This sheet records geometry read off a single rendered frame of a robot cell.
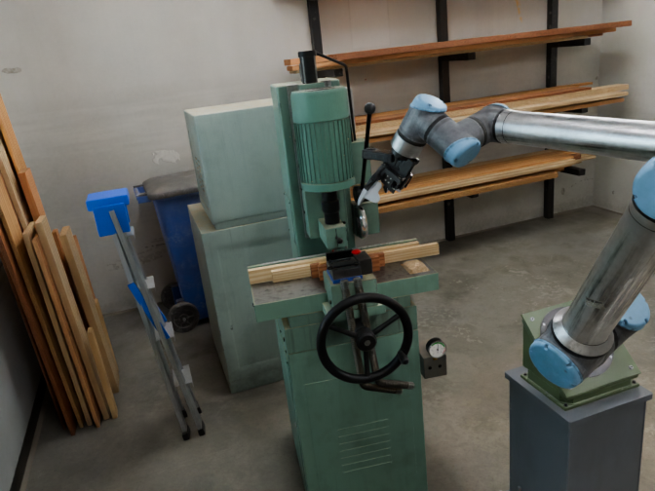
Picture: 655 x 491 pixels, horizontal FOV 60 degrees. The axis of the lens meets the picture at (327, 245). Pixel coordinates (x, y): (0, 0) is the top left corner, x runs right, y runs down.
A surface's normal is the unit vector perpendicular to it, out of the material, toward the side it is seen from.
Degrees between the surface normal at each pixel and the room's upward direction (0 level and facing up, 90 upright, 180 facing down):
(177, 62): 90
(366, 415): 90
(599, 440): 90
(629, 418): 90
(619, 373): 41
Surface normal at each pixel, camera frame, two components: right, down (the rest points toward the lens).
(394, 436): 0.19, 0.30
